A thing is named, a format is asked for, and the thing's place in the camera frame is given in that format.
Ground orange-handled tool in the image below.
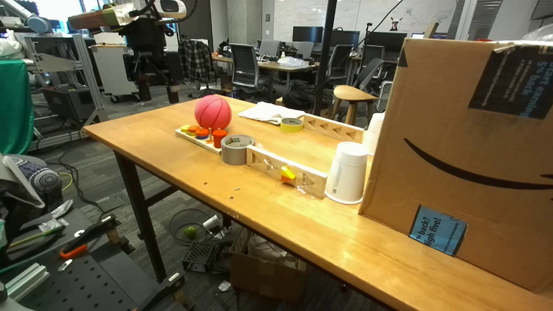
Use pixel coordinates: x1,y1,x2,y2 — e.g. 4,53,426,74
56,241,91,260

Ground small yellow shape block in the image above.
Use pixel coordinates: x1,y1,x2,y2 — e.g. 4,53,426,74
277,164,298,188

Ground round wooden stool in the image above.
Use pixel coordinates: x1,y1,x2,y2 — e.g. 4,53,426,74
331,82,379,126

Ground round office desk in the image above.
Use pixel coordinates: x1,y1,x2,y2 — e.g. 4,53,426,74
257,55,319,76

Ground dark computer monitor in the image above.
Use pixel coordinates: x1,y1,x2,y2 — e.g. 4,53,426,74
290,24,324,44

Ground white paper sheet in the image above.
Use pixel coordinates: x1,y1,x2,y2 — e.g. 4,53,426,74
238,100,307,126

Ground black metal table frame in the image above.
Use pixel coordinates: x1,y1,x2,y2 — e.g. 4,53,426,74
112,150,186,285

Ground white paper cup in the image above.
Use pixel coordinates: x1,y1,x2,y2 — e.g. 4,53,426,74
324,139,371,207
360,110,386,157

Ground black vertical pole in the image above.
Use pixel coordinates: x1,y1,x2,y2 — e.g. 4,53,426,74
312,0,338,114

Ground red ring stack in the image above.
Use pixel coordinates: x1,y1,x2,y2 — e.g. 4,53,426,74
210,127,229,150

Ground plastic-wrapped wooden sorter board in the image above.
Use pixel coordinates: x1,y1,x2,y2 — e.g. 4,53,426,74
245,143,329,200

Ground green cloth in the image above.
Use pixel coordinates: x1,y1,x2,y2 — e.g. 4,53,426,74
0,58,36,155

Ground black perforated plate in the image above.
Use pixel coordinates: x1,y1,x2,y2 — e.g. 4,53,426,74
20,250,186,311

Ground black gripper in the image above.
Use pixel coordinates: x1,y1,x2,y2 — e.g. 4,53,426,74
124,15,181,105

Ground wooden shape sorter board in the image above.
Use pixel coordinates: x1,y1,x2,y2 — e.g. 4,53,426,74
298,112,366,145

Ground pale aluminium extrusion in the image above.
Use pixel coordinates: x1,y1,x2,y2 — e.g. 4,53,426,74
0,262,53,302

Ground Amazon cardboard box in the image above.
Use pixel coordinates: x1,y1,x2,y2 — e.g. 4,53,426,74
357,36,553,295

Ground pink toy basketball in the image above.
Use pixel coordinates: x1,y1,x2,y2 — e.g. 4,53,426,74
193,93,233,133

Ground wire mesh basket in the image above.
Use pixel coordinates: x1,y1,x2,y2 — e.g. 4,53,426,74
167,207,219,245

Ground grey duct tape roll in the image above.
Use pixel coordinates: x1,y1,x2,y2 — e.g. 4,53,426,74
219,133,257,167

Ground white wheeled cart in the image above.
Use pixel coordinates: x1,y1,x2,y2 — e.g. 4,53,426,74
89,41,144,100

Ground grey metal rack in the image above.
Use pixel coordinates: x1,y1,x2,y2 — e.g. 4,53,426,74
20,32,108,141

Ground open brown cardboard box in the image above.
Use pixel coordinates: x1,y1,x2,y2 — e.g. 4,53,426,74
227,233,307,305

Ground mesh-back office chair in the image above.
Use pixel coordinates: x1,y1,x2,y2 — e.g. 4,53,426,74
229,43,262,89

